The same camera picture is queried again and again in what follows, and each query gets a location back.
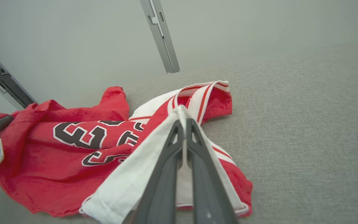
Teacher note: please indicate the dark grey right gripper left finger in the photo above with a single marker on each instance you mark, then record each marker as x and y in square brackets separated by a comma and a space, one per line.
[166, 174]

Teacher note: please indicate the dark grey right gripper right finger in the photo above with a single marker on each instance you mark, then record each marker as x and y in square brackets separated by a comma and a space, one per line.
[207, 186]

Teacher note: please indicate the red jersey with black numbers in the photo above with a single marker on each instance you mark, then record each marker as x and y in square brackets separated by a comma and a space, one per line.
[57, 177]

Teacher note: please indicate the grey fabric sofa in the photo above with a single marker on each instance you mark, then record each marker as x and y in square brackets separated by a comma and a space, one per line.
[306, 140]

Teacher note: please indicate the grey metal table leg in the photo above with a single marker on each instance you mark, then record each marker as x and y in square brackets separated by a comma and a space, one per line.
[163, 40]

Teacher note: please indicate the grey door frame black hinge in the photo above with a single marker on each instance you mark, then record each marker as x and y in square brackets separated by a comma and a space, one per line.
[8, 84]

